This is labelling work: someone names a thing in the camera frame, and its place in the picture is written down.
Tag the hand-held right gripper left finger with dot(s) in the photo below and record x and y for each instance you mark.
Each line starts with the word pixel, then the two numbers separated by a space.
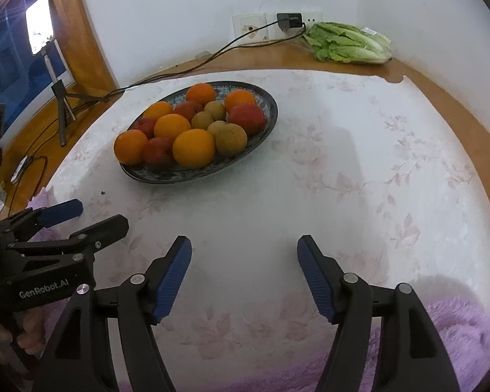
pixel 172 281

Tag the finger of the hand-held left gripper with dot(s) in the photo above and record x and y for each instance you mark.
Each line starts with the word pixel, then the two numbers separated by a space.
pixel 106 228
pixel 61 213

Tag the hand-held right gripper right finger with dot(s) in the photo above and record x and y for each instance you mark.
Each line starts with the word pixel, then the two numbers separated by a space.
pixel 314 281

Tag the small orange with stalk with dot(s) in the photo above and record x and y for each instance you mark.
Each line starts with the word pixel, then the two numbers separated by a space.
pixel 130 147

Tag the red apple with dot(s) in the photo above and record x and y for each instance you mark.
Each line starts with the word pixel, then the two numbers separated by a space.
pixel 247 118
pixel 188 109
pixel 144 126
pixel 158 153

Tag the blue patterned ceramic plate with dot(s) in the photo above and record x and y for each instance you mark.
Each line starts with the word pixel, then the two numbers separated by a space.
pixel 212 170

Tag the large orange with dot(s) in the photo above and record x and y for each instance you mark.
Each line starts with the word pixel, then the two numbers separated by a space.
pixel 239 100
pixel 194 148

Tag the person's left hand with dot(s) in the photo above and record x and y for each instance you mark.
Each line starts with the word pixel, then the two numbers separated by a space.
pixel 30 328

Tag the phone on table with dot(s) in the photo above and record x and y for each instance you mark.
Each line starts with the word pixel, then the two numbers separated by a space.
pixel 19 169

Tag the small black tripod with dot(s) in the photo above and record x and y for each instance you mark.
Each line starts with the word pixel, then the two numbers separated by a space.
pixel 61 102

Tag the fuzzy purple blanket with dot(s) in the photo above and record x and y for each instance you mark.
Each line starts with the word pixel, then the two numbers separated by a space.
pixel 457 335

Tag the dark blue window pane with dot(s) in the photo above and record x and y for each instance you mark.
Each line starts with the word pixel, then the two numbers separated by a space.
pixel 8 57

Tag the bright light panel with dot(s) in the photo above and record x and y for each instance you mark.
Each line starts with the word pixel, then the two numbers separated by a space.
pixel 39 24

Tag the bagged green lettuce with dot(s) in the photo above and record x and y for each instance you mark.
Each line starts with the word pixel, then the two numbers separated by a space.
pixel 347 43

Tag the black charger plug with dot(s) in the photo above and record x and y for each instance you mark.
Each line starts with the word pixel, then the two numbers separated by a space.
pixel 290 21

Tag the wooden window frame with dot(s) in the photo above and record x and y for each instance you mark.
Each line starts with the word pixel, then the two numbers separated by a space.
pixel 77 28

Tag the white wall socket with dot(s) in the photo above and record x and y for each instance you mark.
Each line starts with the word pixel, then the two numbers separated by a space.
pixel 245 24
pixel 312 20

